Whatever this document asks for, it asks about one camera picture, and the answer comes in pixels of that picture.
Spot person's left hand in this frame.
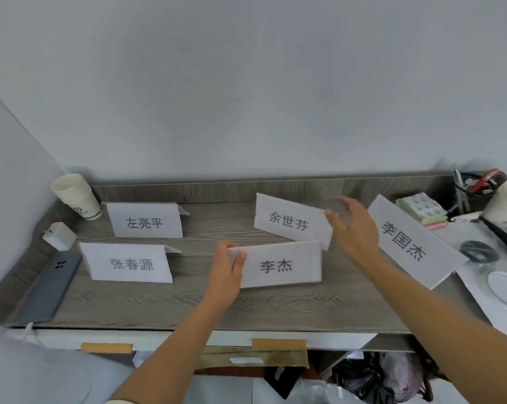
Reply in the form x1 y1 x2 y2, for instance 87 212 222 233
206 242 247 309

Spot person's right hand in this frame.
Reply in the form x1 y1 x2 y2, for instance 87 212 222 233
324 196 380 268

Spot person's right forearm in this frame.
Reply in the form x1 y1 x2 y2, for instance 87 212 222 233
356 254 507 404

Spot person's left forearm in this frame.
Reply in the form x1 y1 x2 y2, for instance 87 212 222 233
109 296 236 404

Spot large white paper name card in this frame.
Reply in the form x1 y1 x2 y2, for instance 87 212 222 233
366 194 470 290

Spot brown tape strip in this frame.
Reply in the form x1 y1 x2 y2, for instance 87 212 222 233
80 343 134 355
252 338 308 352

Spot patterned sticky note pad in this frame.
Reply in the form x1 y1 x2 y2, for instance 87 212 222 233
395 192 448 230

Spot brown cardboard strip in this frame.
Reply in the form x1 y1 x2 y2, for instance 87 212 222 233
194 346 309 369

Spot silver pen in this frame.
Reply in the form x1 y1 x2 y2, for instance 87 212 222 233
453 170 465 212

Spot black pen holder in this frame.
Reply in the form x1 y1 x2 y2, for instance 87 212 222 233
453 171 507 216

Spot black tape roll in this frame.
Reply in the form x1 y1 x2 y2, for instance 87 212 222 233
459 240 501 266

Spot white paper sheets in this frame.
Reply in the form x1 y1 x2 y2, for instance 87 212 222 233
431 214 507 345

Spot red pen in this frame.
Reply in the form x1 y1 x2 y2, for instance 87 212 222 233
468 168 501 192

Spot black plastic bag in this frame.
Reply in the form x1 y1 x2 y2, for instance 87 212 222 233
332 352 395 404

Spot pale pink plastic bag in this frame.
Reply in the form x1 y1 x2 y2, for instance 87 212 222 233
379 352 426 403

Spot single white paper cup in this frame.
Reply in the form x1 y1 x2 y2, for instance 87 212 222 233
482 179 507 229

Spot black flat bar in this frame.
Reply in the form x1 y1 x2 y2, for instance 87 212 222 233
480 216 507 259

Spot stack of white paper cups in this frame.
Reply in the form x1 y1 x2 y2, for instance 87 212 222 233
51 173 103 222

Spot white charger adapter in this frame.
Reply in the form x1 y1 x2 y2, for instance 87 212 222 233
42 222 77 252

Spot grey smartphone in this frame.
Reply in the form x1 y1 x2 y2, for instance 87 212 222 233
15 252 83 327

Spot white charging cable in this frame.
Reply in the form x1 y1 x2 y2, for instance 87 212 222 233
21 321 38 346

